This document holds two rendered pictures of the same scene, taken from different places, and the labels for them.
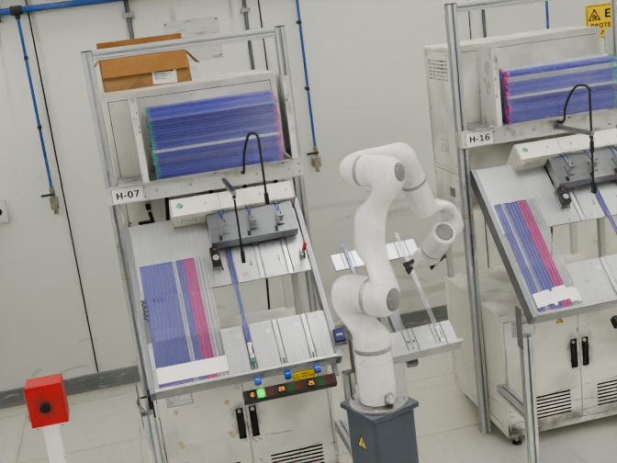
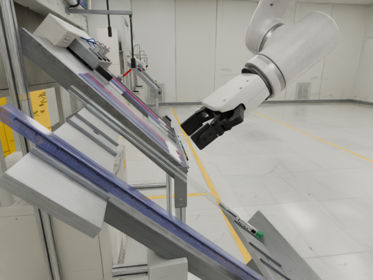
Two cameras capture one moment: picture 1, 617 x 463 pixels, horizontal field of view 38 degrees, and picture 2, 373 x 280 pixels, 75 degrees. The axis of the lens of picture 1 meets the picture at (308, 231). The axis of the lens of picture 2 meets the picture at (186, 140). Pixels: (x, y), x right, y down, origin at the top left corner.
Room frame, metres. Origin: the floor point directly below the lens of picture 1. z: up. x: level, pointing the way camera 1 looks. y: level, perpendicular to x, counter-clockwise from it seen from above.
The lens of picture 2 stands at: (3.16, 0.06, 1.10)
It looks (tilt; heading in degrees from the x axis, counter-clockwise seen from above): 16 degrees down; 273
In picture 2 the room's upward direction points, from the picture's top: straight up
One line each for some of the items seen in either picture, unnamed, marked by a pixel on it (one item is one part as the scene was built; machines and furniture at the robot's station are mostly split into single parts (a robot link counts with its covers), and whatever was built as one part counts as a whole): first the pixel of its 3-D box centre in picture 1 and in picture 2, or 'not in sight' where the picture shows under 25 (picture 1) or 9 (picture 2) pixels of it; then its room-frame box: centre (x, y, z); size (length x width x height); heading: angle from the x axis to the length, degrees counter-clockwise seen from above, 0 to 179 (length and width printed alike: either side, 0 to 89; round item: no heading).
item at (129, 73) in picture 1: (170, 59); not in sight; (3.79, 0.48, 1.82); 0.68 x 0.30 x 0.20; 101
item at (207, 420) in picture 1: (239, 408); not in sight; (3.62, 0.40, 0.31); 0.70 x 0.65 x 0.62; 101
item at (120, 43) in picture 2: not in sight; (123, 76); (4.55, -4.52, 0.95); 1.36 x 0.82 x 1.90; 11
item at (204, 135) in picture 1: (214, 133); not in sight; (3.51, 0.32, 1.52); 0.51 x 0.13 x 0.27; 101
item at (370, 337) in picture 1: (360, 311); not in sight; (2.70, -0.13, 1.00); 0.19 x 0.12 x 0.24; 47
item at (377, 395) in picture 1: (375, 375); not in sight; (2.68, -0.16, 0.79); 0.19 x 0.19 x 0.18
